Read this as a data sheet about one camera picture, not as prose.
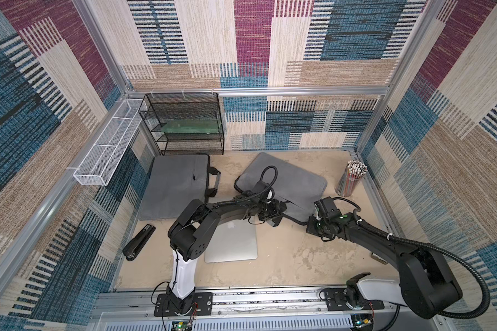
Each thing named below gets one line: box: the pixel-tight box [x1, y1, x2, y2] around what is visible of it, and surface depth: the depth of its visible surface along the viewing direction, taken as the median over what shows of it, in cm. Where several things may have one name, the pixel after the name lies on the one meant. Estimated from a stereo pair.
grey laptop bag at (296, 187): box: [234, 151, 328, 225], surface depth 104 cm
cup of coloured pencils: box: [334, 159, 368, 198], surface depth 93 cm
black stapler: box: [122, 223, 157, 262], surface depth 87 cm
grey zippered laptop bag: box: [138, 153, 221, 221], surface depth 109 cm
